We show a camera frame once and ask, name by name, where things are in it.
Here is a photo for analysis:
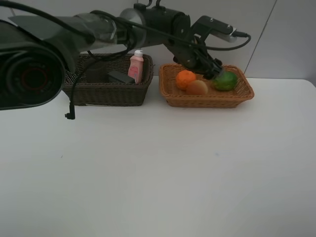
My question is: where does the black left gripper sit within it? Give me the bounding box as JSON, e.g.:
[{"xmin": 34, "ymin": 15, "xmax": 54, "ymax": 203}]
[{"xmin": 163, "ymin": 38, "xmax": 224, "ymax": 79}]

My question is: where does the green lime fruit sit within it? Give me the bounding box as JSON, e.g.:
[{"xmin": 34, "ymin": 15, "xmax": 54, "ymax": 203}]
[{"xmin": 213, "ymin": 71, "xmax": 238, "ymax": 91}]

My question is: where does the red-orange peach fruit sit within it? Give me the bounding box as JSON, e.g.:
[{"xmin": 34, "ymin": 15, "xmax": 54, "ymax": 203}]
[{"xmin": 186, "ymin": 80, "xmax": 208, "ymax": 95}]

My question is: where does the orange tangerine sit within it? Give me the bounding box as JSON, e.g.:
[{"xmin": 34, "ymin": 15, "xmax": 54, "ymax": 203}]
[{"xmin": 175, "ymin": 70, "xmax": 197, "ymax": 90}]

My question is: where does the pink bottle with white cap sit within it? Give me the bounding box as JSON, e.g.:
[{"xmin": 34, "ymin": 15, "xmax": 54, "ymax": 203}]
[{"xmin": 127, "ymin": 50, "xmax": 144, "ymax": 84}]

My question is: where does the black square dropper bottle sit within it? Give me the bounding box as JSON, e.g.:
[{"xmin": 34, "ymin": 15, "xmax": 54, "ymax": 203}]
[{"xmin": 107, "ymin": 70, "xmax": 135, "ymax": 84}]

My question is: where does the translucent purple plastic cup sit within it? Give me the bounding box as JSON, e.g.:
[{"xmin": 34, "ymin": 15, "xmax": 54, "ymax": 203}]
[{"xmin": 84, "ymin": 59, "xmax": 107, "ymax": 83}]

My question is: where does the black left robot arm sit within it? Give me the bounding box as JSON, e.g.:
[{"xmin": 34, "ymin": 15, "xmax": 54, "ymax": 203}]
[{"xmin": 0, "ymin": 0, "xmax": 225, "ymax": 110}]

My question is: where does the light orange wicker basket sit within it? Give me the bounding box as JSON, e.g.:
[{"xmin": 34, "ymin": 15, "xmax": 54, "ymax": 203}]
[{"xmin": 159, "ymin": 63, "xmax": 255, "ymax": 108}]

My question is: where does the dark brown wicker basket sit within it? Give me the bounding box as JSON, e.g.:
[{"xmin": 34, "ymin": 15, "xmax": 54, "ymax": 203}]
[{"xmin": 74, "ymin": 54, "xmax": 154, "ymax": 107}]

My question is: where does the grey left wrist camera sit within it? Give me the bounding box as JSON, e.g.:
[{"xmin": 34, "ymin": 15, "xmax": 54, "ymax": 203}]
[{"xmin": 190, "ymin": 15, "xmax": 247, "ymax": 44}]

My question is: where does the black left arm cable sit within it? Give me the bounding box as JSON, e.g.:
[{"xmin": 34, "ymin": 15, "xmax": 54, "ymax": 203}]
[{"xmin": 0, "ymin": 0, "xmax": 252, "ymax": 120}]

